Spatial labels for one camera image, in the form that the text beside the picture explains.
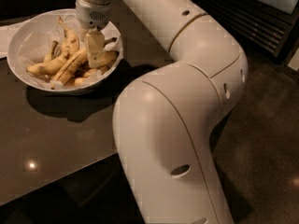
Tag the white bowl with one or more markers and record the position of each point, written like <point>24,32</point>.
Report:
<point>28,41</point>

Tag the short banana right side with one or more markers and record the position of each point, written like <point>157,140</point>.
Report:
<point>107,58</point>

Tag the long yellow banana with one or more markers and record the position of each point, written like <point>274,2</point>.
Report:
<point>69,69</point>

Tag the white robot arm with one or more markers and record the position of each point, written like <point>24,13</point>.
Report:
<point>162,121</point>

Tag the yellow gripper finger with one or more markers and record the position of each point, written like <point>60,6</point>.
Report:
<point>94,41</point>

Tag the small banana bottom of bowl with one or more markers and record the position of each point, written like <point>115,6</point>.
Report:
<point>83,74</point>

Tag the white cloth on table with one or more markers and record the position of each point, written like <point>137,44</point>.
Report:
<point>6,33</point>

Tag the small green-tipped banana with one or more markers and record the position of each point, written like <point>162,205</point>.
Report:
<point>49,56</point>

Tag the curved spotted banana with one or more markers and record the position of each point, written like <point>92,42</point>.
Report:
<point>69,47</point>

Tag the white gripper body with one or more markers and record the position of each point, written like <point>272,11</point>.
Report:
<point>92,16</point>

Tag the dark refrigerator with vent grille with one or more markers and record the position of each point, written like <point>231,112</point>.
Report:
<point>271,24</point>

